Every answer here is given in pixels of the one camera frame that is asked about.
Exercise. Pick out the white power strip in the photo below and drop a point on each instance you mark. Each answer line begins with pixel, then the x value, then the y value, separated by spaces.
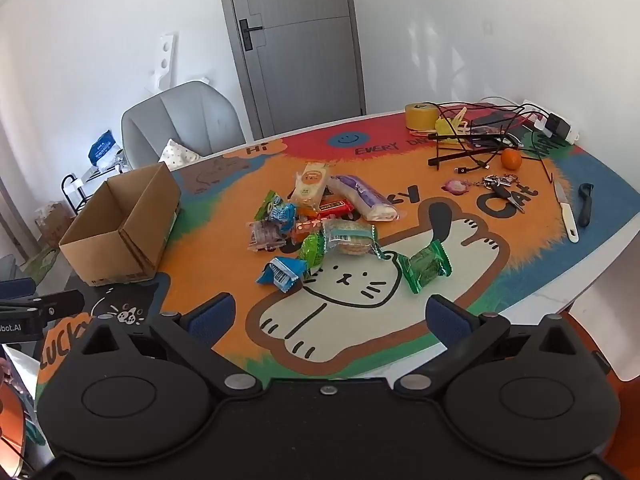
pixel 530 105

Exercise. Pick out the blue plastic bag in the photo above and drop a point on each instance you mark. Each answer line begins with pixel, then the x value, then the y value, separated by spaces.
pixel 102 147

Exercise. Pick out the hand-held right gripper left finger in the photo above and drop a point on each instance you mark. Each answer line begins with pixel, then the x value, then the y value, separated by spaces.
pixel 212 317

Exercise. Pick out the red notebook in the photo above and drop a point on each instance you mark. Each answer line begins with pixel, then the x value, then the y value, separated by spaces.
pixel 492 119

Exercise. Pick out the colourful printed table mat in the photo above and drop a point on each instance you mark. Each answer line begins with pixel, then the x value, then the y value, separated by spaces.
pixel 225 200

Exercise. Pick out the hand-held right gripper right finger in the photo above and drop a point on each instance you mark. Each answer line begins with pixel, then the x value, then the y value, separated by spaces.
pixel 445 317

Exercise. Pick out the tangerine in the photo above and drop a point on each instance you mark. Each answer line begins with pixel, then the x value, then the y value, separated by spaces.
pixel 512 159

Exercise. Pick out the purple white long snack packet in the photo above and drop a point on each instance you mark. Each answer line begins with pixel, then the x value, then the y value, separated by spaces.
pixel 362 196

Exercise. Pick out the red snack bar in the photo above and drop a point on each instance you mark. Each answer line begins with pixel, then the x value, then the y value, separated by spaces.
pixel 334 207

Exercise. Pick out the white foam board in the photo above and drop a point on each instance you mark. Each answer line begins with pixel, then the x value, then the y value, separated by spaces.
pixel 164 60

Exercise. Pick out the bunch of keys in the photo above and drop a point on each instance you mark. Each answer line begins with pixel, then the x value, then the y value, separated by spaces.
pixel 502 191

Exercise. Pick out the orange white rice cracker packet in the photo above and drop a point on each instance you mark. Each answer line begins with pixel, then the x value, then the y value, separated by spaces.
pixel 310 185

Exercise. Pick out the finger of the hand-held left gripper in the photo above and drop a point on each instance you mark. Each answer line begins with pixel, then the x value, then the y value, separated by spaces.
pixel 60 304
pixel 15 289

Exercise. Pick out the blue green snack packet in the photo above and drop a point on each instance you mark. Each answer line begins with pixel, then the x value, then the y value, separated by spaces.
pixel 277 210

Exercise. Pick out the grey door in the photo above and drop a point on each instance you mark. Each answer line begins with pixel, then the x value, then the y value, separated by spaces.
pixel 300 60

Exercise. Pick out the black charger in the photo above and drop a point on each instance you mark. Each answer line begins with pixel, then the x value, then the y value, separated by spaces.
pixel 557 124

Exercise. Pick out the cardboard box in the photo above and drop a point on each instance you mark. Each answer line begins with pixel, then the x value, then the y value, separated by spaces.
pixel 150 220

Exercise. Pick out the black shoe rack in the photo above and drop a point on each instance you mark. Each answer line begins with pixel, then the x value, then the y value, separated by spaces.
pixel 70 192

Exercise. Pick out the clear round cracker packet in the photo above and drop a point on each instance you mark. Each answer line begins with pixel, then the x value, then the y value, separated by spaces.
pixel 350 242

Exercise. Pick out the grey chair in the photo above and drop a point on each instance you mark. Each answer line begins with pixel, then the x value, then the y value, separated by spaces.
pixel 185 115

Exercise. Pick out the black peeler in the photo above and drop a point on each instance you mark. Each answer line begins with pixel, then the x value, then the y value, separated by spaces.
pixel 586 207

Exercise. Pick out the small bright green snack packet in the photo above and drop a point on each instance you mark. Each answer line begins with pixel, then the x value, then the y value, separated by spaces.
pixel 314 250

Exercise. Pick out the white plastic bag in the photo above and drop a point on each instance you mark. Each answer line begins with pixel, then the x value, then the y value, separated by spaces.
pixel 22 375

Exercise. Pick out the small orange snack packet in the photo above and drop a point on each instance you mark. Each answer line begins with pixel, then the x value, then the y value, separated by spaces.
pixel 306 229

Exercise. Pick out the dark pink snack packet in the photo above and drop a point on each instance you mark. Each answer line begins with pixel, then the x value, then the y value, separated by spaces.
pixel 265 236

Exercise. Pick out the dark green snack packet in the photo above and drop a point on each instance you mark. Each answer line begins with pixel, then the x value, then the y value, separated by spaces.
pixel 425 266

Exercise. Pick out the yellow tape roll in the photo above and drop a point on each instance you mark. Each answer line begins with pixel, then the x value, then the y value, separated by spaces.
pixel 420 117

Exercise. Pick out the white dotted pillow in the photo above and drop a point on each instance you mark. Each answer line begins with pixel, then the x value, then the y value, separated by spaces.
pixel 177 155

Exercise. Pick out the yellow plastic toy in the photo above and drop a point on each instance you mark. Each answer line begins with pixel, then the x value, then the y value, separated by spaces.
pixel 447 125

